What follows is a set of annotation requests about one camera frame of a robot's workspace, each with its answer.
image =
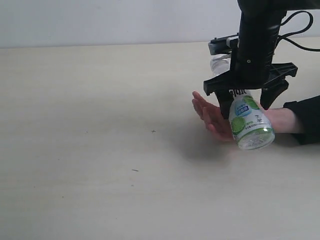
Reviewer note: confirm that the black sleeved forearm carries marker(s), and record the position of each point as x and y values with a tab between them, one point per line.
307	112

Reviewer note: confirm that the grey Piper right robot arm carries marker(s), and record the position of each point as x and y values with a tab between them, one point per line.
264	12

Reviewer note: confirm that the lime label water bottle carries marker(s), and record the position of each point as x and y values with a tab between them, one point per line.
250	127

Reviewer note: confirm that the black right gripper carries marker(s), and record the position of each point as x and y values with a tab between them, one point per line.
251	67

